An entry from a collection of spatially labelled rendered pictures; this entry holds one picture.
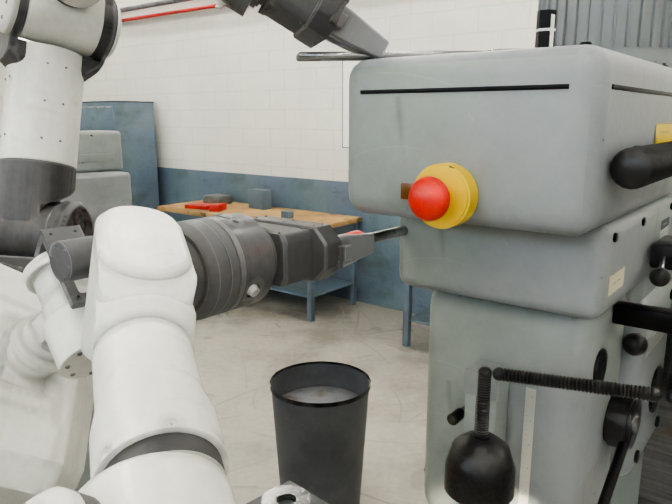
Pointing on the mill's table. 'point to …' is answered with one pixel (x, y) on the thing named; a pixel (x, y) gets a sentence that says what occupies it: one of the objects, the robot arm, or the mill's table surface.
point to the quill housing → (525, 394)
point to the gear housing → (536, 261)
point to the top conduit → (642, 165)
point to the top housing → (509, 131)
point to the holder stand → (287, 496)
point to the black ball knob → (635, 344)
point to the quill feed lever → (619, 437)
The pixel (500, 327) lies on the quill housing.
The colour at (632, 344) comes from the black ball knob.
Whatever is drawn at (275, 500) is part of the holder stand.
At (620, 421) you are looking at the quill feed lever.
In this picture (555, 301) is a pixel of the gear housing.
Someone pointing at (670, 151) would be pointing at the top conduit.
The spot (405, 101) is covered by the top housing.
